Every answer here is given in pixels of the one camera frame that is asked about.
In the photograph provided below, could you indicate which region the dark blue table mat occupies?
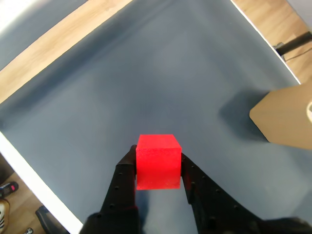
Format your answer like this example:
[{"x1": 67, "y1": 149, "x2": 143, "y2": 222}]
[{"x1": 0, "y1": 0, "x2": 312, "y2": 234}]

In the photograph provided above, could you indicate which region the tan and white shoe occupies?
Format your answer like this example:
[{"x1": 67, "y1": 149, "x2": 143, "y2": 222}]
[{"x1": 0, "y1": 198, "x2": 12, "y2": 233}]

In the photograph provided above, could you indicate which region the black sandal with pink mark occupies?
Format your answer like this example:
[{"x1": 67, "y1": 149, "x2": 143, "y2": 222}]
[{"x1": 0, "y1": 181, "x2": 20, "y2": 198}]

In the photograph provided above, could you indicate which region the red cube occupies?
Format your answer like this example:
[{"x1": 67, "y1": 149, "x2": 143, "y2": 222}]
[{"x1": 136, "y1": 134, "x2": 183, "y2": 190}]

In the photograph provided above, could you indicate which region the black tripod stand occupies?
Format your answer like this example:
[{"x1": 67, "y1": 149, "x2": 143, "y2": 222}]
[{"x1": 272, "y1": 31, "x2": 312, "y2": 55}]

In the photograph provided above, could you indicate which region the thin black floor cable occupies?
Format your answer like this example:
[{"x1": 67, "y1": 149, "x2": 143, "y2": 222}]
[{"x1": 284, "y1": 46, "x2": 312, "y2": 62}]

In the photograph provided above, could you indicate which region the black chair base leg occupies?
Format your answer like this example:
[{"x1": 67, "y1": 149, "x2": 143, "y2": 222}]
[{"x1": 35, "y1": 205, "x2": 69, "y2": 234}]

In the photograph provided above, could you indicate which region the beige square box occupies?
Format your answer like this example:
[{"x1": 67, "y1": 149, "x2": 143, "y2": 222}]
[{"x1": 249, "y1": 84, "x2": 312, "y2": 151}]

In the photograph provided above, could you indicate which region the white metal table frame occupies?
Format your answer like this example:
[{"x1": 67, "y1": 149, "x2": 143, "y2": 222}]
[{"x1": 0, "y1": 0, "x2": 91, "y2": 234}]

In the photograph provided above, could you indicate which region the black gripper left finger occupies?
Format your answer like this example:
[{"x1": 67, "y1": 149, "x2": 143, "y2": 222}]
[{"x1": 81, "y1": 144, "x2": 140, "y2": 234}]

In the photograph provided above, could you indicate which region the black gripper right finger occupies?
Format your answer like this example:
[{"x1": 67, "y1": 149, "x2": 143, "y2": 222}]
[{"x1": 179, "y1": 153, "x2": 312, "y2": 234}]

